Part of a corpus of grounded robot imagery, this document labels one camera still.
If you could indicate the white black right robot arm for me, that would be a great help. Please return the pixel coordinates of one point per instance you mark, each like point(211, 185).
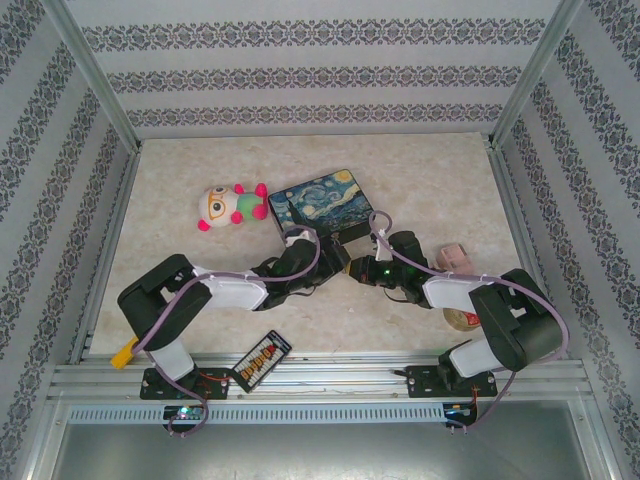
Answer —
point(450, 292)

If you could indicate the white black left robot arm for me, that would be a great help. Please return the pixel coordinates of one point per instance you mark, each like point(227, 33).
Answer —
point(230, 292)

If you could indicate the pink plastic object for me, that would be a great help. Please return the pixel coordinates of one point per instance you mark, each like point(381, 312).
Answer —
point(452, 256)

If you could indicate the starry night painting box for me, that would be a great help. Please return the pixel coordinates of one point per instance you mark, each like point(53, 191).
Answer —
point(320, 197)

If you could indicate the round red tin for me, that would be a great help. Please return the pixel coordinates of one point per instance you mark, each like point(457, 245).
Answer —
point(457, 320)

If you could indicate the plush doll with glasses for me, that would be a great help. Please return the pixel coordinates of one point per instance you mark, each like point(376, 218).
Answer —
point(217, 205)

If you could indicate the black box with orange beads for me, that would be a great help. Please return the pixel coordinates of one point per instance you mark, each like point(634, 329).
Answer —
point(260, 360)

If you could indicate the small circuit board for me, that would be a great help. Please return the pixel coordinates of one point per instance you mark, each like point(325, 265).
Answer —
point(457, 411)
point(182, 412)

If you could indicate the grey sheet metal panel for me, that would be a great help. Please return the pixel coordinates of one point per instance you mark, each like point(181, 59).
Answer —
point(325, 455)

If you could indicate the yellow block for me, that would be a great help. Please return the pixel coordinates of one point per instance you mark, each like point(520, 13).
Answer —
point(122, 357)

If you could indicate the aluminium rail beam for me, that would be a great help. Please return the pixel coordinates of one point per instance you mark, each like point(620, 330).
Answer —
point(340, 380)

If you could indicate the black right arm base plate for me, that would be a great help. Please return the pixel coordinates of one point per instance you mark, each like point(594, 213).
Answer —
point(422, 382)

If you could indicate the aluminium side rail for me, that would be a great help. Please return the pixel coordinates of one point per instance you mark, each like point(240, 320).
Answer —
point(520, 235)
point(107, 250)

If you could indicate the small black corner bracket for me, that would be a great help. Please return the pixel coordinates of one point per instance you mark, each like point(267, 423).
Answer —
point(488, 144)

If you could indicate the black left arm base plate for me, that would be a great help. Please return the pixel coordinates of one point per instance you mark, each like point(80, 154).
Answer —
point(155, 387)

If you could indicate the aluminium frame post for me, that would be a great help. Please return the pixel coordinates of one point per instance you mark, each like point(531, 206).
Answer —
point(537, 70)
point(95, 75)

